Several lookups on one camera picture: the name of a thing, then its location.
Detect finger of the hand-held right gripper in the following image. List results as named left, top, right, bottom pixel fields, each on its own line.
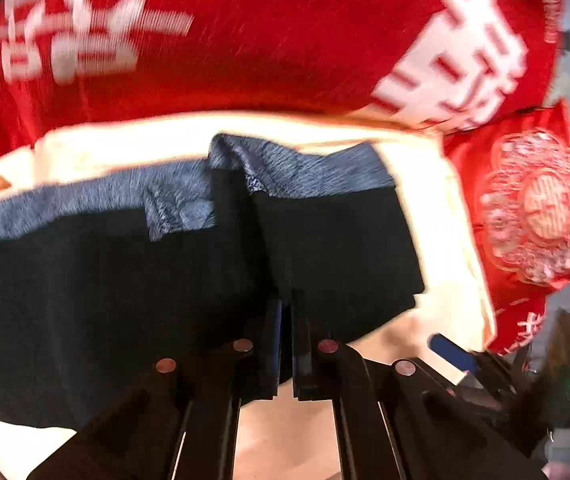
left=429, top=334, right=480, bottom=374

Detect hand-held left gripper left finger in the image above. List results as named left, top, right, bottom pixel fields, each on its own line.
left=28, top=299, right=284, bottom=480

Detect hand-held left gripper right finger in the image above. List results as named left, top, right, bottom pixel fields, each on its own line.
left=290, top=304, right=533, bottom=480

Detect black pants with blue stripes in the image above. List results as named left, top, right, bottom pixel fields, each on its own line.
left=0, top=132, right=426, bottom=431

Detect cream blanket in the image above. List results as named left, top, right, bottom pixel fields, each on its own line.
left=0, top=110, right=496, bottom=480

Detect red embroidered pillow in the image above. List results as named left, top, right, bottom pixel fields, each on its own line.
left=444, top=100, right=570, bottom=311

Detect red printed bedspread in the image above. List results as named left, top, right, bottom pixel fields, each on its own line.
left=0, top=0, right=570, bottom=356

